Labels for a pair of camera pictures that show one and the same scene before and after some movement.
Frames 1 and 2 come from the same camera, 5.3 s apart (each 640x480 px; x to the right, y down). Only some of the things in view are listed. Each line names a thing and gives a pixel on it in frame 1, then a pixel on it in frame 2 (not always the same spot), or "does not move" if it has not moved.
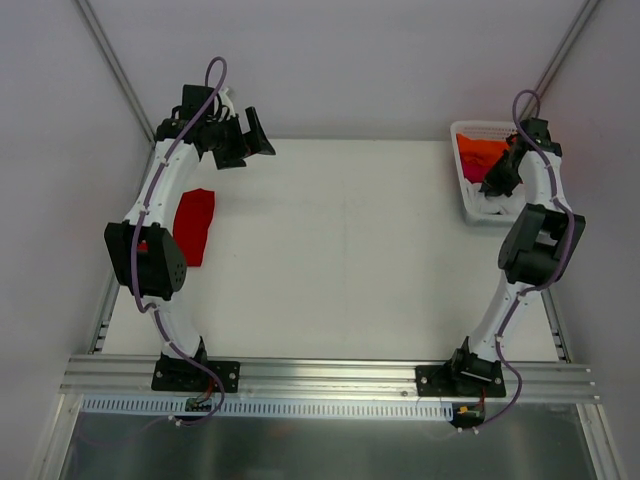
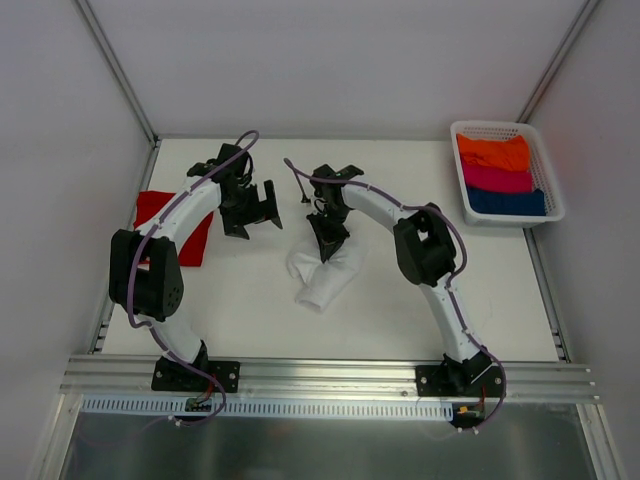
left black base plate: [179, 374] does not move
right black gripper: [507, 166] -> [325, 221]
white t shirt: [476, 200] -> [323, 281]
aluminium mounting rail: [131, 377] does not move
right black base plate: [460, 379] does not move
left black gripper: [240, 141] -> [248, 211]
